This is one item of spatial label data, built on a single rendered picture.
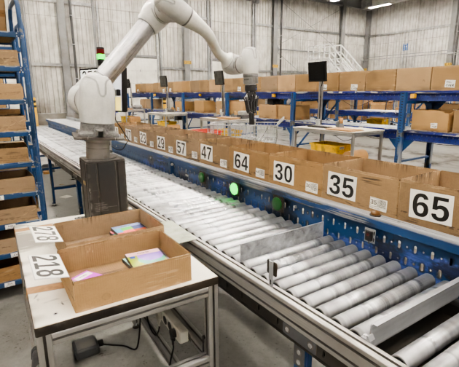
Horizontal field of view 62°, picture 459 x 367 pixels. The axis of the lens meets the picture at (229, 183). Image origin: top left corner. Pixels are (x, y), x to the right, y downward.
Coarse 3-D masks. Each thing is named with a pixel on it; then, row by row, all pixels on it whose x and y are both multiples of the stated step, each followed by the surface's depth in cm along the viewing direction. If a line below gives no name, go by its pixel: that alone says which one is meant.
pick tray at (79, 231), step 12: (96, 216) 169; (108, 216) 172; (120, 216) 175; (132, 216) 178; (144, 216) 176; (60, 228) 162; (72, 228) 165; (84, 228) 167; (96, 228) 170; (108, 228) 173; (156, 228) 156; (72, 240) 166; (84, 240) 166; (96, 240) 143
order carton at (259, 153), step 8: (240, 144) 247; (248, 144) 250; (256, 144) 254; (264, 144) 257; (272, 144) 251; (232, 152) 240; (240, 152) 232; (248, 152) 226; (256, 152) 219; (264, 152) 213; (272, 152) 252; (232, 160) 241; (256, 160) 220; (264, 160) 214; (232, 168) 242; (264, 168) 215; (248, 176) 229; (256, 176) 223; (264, 176) 216
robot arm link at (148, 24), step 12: (144, 12) 198; (144, 24) 198; (156, 24) 200; (132, 36) 196; (144, 36) 199; (120, 48) 195; (132, 48) 196; (108, 60) 193; (120, 60) 194; (96, 72) 192; (108, 72) 192; (120, 72) 197; (72, 96) 184; (72, 108) 191
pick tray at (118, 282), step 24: (120, 240) 145; (144, 240) 150; (168, 240) 145; (72, 264) 137; (96, 264) 141; (120, 264) 142; (144, 264) 121; (168, 264) 126; (72, 288) 111; (96, 288) 114; (120, 288) 118; (144, 288) 123
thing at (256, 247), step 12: (300, 228) 165; (312, 228) 169; (252, 240) 151; (264, 240) 154; (276, 240) 158; (288, 240) 162; (300, 240) 166; (240, 252) 149; (252, 252) 152; (264, 252) 156
